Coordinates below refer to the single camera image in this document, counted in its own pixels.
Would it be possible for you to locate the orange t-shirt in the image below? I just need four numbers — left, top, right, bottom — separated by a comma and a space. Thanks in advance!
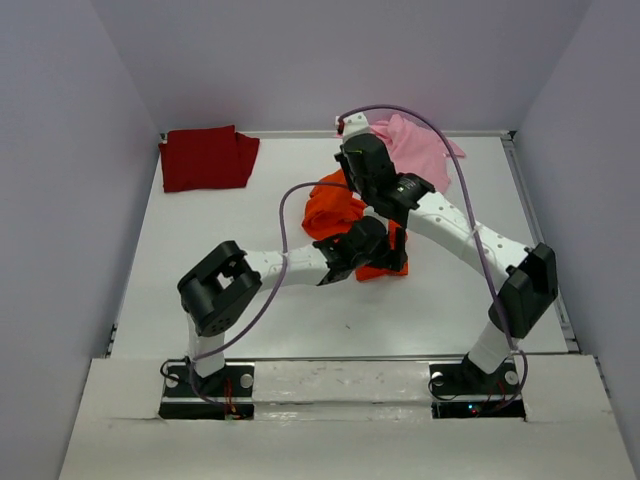
300, 168, 411, 284

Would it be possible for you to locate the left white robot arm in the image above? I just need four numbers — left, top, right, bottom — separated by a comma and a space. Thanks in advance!
177, 216, 407, 400

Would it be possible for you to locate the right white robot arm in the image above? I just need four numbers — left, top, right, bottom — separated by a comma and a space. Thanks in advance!
336, 133, 558, 396

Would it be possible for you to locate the pink t-shirt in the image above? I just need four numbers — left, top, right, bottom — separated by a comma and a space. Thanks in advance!
370, 114, 451, 193

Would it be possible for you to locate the dark red folded t-shirt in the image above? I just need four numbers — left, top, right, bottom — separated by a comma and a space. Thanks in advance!
158, 125, 260, 193

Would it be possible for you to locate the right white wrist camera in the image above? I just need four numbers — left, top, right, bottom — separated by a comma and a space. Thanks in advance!
334, 112, 372, 145

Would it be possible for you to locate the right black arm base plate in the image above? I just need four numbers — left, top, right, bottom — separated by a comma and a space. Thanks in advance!
427, 361, 526, 420

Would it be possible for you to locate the aluminium table edge rail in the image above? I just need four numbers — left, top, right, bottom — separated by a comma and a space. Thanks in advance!
501, 130, 582, 354

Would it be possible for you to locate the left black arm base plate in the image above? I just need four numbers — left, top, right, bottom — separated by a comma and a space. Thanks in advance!
158, 359, 255, 421

